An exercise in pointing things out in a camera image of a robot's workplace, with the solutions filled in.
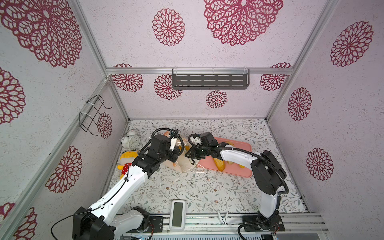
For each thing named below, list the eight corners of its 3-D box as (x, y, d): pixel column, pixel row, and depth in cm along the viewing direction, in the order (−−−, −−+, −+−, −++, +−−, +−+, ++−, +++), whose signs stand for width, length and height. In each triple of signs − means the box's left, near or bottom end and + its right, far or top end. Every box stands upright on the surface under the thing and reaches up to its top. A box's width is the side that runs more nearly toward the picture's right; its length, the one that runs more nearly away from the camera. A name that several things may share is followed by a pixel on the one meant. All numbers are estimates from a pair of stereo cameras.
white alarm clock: (126, 151, 104) (119, 140, 94) (136, 141, 110) (130, 129, 100) (131, 154, 103) (125, 143, 93) (141, 143, 108) (136, 132, 98)
